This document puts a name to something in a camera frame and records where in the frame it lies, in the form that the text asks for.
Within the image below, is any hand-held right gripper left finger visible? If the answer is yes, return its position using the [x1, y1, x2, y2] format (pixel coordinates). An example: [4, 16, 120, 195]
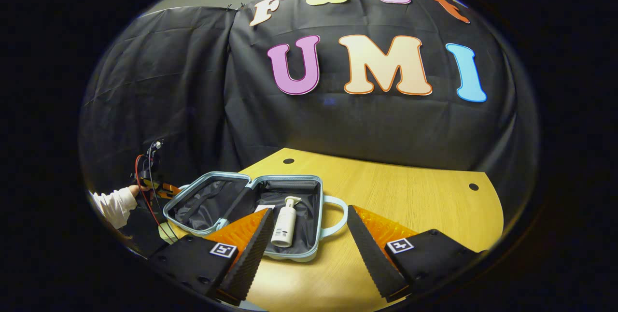
[147, 208, 274, 304]

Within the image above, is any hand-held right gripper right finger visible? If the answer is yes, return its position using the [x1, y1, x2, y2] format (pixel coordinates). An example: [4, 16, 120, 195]
[347, 205, 486, 303]

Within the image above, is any white pump bottle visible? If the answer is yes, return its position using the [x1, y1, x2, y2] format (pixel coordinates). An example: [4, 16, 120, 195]
[270, 196, 301, 248]

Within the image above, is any light blue suitcase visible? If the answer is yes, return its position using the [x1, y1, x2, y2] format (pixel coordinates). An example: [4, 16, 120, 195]
[163, 171, 349, 262]

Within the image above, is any black backdrop cloth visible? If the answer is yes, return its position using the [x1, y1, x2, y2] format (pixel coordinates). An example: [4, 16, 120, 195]
[79, 0, 539, 216]

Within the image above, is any red cable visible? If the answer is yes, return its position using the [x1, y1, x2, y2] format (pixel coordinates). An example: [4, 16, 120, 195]
[135, 154, 163, 227]

